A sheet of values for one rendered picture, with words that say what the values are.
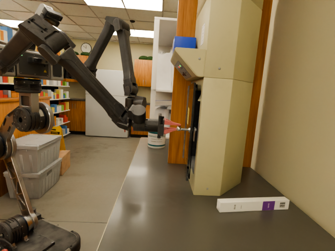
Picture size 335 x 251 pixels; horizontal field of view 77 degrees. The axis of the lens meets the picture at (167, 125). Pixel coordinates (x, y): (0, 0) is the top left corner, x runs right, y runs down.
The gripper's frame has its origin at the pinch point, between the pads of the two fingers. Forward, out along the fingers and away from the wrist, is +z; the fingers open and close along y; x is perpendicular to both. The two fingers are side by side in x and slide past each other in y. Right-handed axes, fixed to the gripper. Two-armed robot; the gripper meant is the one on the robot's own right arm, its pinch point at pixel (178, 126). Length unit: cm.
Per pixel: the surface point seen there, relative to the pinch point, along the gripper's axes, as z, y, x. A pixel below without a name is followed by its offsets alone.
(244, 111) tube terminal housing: 27.5, 8.6, -1.9
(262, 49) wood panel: 45, 41, 25
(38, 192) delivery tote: -144, -110, 144
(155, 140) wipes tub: -10, -20, 55
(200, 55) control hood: 5.0, 28.7, -11.5
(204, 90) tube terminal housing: 7.4, 16.2, -11.5
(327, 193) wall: 50, -16, -26
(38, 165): -143, -78, 147
